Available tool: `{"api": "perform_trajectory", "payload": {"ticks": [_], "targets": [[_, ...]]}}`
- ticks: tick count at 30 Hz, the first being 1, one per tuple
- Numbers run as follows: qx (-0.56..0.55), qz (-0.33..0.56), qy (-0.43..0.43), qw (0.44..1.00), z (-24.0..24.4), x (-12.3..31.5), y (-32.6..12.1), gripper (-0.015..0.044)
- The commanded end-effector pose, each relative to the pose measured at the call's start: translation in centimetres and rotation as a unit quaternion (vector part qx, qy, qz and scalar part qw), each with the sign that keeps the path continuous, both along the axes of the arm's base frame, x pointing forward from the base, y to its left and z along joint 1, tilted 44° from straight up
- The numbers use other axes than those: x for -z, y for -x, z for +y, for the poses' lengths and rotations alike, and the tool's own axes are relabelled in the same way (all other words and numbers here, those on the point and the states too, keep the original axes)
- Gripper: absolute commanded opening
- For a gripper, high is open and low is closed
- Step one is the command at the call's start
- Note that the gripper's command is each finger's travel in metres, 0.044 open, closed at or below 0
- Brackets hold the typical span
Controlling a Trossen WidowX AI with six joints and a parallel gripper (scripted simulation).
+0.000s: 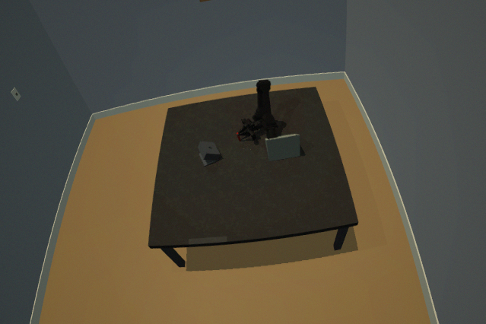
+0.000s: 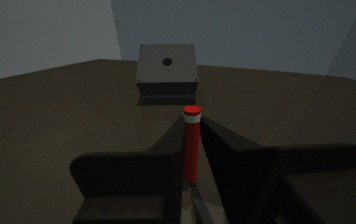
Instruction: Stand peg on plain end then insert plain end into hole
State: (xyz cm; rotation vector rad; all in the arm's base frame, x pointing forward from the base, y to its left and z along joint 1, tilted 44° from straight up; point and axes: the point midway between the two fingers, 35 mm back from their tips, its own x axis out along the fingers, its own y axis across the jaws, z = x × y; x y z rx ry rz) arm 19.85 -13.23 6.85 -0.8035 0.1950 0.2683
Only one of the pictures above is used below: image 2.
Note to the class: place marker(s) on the grey flat panel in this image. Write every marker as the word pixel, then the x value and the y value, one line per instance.
pixel 167 72

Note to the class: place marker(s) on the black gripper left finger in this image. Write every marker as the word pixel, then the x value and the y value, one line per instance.
pixel 158 169

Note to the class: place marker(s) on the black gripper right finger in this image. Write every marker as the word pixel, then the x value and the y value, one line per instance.
pixel 246 172

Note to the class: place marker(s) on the red peg with white band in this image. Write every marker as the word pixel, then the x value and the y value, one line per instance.
pixel 192 116

